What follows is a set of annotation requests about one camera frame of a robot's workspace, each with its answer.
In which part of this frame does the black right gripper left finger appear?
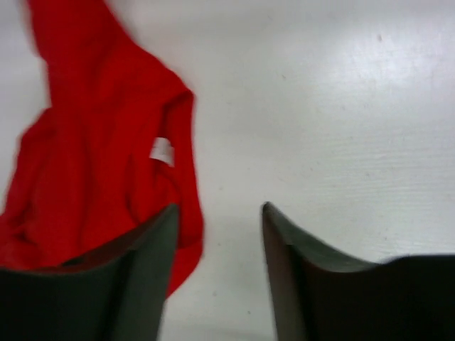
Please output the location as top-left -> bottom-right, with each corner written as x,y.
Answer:
1,205 -> 178,341

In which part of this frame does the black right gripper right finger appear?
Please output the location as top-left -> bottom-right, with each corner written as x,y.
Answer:
262,202 -> 454,340

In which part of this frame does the red t shirt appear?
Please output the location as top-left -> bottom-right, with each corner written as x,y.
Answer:
1,1 -> 204,293

